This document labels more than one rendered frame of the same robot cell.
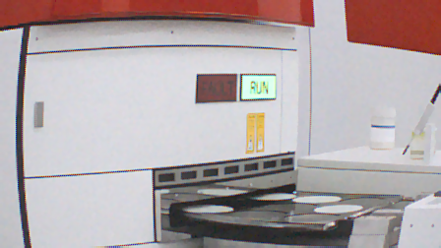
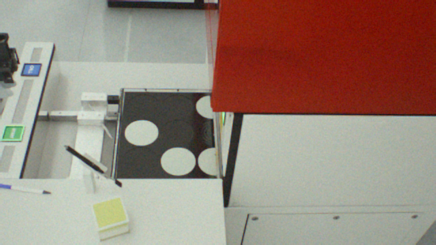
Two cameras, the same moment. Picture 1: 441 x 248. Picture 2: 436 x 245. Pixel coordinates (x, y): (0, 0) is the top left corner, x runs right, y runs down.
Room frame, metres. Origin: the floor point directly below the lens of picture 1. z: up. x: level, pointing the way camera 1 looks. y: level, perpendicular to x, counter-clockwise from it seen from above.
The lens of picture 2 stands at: (2.75, -0.67, 2.03)
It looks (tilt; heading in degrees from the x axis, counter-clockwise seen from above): 49 degrees down; 138
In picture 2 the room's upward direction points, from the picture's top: 6 degrees clockwise
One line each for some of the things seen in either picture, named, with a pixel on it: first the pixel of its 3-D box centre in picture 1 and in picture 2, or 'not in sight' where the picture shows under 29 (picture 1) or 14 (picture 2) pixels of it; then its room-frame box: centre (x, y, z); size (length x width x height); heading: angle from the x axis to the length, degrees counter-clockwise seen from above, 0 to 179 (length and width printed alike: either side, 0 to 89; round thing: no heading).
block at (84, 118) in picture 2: (391, 217); (91, 118); (1.77, -0.31, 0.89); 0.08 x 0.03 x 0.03; 56
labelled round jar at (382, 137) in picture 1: (383, 127); not in sight; (2.42, -0.38, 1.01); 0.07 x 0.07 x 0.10
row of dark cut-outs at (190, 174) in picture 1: (229, 169); (218, 116); (2.02, -0.02, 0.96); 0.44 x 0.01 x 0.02; 146
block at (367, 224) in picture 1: (374, 224); (94, 99); (1.71, -0.27, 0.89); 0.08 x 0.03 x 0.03; 56
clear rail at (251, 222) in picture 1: (234, 220); (177, 90); (1.82, -0.03, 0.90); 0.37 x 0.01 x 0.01; 56
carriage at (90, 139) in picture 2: (403, 225); (89, 143); (1.84, -0.36, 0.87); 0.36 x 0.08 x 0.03; 146
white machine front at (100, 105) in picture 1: (164, 139); (219, 60); (1.88, 0.09, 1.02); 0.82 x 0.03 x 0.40; 146
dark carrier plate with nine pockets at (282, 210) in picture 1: (289, 208); (178, 133); (1.97, -0.13, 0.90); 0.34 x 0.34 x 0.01; 56
